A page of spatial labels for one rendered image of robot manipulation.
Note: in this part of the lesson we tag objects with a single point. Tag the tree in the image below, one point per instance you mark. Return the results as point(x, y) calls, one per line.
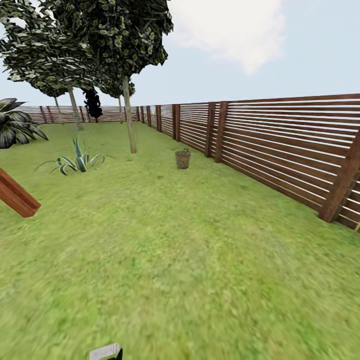
point(93, 106)
point(51, 92)
point(116, 89)
point(125, 35)
point(41, 52)

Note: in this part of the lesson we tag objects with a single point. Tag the wicker basket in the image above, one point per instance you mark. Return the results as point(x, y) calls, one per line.
point(183, 159)

